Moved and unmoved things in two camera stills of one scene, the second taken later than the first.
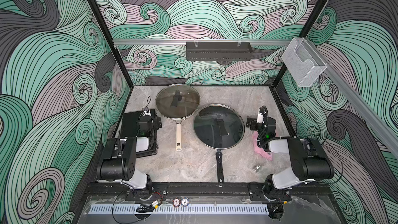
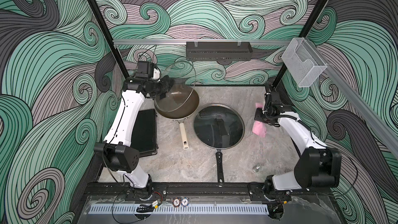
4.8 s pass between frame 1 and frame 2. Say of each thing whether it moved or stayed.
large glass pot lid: stayed
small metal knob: stayed
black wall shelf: stayed
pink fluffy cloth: moved
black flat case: stayed
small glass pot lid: moved
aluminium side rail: stayed
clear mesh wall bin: stayed
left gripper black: moved
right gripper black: moved
